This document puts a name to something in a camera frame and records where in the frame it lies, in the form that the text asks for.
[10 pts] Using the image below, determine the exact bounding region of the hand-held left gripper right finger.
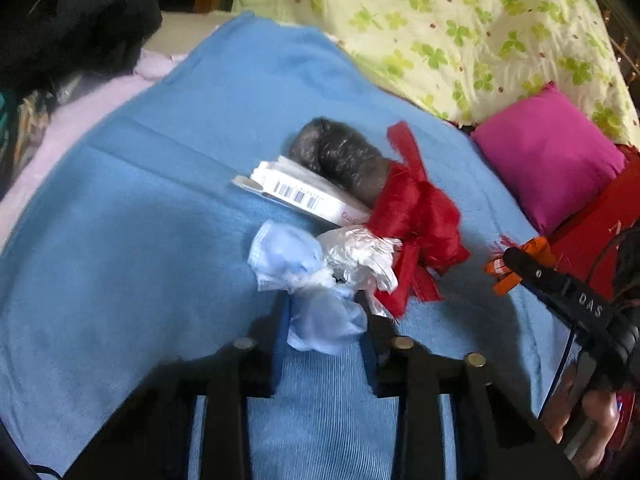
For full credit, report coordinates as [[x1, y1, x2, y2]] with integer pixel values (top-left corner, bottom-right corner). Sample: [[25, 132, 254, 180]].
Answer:
[[352, 292, 583, 480]]

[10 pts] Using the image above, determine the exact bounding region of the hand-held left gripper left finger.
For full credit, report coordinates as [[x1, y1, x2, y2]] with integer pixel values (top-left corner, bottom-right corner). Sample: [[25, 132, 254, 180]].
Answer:
[[65, 300, 293, 480]]

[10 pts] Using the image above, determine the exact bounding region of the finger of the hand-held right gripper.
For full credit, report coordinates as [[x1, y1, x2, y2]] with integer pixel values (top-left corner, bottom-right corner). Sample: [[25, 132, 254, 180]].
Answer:
[[502, 247, 568, 306]]

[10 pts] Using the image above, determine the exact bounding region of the orange wrapper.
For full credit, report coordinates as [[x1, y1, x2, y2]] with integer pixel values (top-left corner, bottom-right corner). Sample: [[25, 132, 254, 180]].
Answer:
[[485, 237, 557, 296]]

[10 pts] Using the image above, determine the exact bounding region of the white blue plastic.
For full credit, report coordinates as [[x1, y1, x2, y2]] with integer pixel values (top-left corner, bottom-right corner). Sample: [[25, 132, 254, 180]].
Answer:
[[248, 220, 368, 353]]

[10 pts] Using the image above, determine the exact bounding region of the white plastic wrap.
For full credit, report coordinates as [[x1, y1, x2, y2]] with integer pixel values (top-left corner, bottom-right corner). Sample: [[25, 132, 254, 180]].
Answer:
[[315, 225, 403, 318]]

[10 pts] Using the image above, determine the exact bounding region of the red raffia ribbon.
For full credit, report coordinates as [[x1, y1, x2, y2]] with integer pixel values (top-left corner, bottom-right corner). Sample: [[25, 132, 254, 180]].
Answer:
[[367, 121, 471, 318]]

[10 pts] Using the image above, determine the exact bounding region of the white cardboard box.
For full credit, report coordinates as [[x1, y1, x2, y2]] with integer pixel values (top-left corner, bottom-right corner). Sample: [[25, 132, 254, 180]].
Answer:
[[230, 156, 373, 228]]

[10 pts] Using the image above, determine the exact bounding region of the grey plastic bag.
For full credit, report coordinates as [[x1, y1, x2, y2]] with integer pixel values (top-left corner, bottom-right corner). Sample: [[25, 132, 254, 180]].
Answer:
[[287, 116, 401, 211]]

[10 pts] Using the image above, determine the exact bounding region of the person's right hand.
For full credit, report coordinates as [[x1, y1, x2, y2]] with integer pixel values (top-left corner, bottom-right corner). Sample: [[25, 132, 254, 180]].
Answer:
[[542, 365, 628, 476]]

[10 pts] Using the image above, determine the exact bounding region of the red paper bag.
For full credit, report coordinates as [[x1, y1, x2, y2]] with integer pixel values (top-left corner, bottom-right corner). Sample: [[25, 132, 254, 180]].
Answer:
[[545, 144, 640, 303]]

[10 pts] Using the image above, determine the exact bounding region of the pink pillow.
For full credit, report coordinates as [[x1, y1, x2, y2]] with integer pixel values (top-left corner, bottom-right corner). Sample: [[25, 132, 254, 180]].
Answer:
[[470, 81, 628, 236]]

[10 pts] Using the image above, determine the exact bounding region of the blue blanket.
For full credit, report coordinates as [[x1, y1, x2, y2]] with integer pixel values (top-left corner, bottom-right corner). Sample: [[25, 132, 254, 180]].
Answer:
[[0, 12, 571, 480]]

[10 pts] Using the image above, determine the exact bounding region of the green clover print quilt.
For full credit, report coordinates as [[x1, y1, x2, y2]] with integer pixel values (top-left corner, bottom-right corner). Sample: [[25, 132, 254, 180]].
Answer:
[[232, 0, 640, 147]]

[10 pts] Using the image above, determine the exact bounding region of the pale pink sheet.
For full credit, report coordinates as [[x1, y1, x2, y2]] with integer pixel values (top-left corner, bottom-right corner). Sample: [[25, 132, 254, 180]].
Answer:
[[0, 55, 176, 246]]

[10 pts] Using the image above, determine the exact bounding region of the colourful patterned cloth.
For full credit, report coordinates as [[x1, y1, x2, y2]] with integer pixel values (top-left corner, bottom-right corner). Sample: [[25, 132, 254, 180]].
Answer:
[[0, 89, 52, 196]]

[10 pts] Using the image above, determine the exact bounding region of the black cloth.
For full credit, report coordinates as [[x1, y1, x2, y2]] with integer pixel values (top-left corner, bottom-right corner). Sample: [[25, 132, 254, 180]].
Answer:
[[0, 0, 163, 106]]

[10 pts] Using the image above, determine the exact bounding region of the blue cable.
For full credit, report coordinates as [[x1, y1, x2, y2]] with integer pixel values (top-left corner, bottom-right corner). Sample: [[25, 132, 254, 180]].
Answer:
[[537, 325, 576, 421]]

